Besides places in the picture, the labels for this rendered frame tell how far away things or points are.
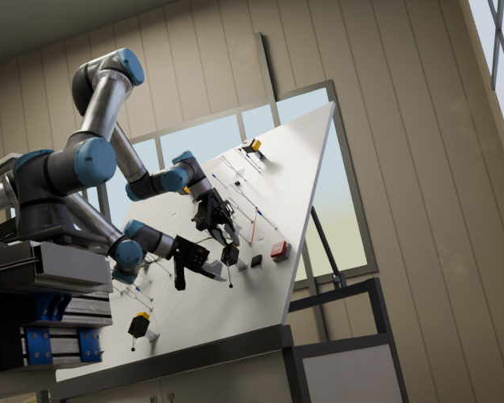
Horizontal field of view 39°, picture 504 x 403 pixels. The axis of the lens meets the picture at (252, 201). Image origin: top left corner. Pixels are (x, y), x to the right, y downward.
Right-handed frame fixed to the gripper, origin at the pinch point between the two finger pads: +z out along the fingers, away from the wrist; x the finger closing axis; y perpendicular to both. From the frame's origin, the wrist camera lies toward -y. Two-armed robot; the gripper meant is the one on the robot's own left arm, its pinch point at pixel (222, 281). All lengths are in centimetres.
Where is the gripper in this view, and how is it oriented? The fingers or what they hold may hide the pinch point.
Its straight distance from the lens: 233.4
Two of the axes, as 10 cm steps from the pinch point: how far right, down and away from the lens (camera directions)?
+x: -2.6, -0.9, 9.6
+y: 4.5, -8.9, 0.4
